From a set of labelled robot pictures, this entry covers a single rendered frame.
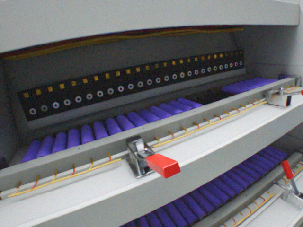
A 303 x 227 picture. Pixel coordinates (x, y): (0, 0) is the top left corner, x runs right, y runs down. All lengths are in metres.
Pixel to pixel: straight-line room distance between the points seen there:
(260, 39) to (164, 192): 0.47
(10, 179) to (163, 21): 0.25
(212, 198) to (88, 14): 0.36
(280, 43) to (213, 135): 0.35
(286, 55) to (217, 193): 0.37
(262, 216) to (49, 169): 0.36
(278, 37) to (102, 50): 0.43
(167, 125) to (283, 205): 0.30
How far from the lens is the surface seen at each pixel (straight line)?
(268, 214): 0.39
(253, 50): 0.55
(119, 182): 0.17
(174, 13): 0.23
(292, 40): 0.50
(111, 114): 0.30
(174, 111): 0.27
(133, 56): 0.39
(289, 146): 0.57
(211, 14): 0.27
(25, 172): 0.22
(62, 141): 0.26
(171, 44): 0.44
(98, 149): 0.20
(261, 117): 0.29
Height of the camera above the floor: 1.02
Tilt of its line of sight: 2 degrees down
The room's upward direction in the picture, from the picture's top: 16 degrees counter-clockwise
